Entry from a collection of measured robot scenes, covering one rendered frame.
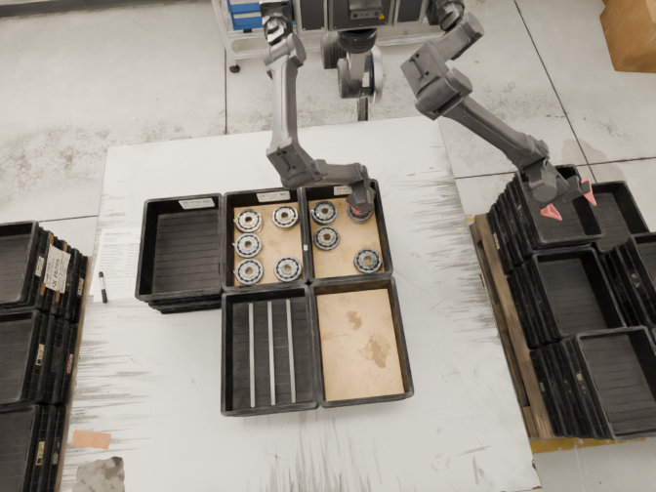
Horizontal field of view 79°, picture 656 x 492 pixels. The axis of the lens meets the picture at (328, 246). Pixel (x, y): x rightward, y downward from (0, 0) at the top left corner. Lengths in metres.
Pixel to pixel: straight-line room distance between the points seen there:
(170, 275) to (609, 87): 3.27
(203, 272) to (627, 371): 1.77
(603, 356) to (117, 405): 1.94
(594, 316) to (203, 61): 3.08
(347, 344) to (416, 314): 0.33
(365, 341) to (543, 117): 2.35
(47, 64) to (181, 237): 2.62
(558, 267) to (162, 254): 1.83
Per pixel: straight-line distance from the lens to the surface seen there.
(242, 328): 1.49
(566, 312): 2.21
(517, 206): 2.20
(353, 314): 1.46
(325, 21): 1.38
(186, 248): 1.65
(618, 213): 2.74
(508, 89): 3.42
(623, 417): 2.10
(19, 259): 2.43
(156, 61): 3.68
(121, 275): 1.86
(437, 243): 1.75
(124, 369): 1.75
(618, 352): 2.15
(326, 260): 1.53
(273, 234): 1.59
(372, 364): 1.43
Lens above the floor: 2.25
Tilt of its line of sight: 66 degrees down
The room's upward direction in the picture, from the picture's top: 2 degrees counter-clockwise
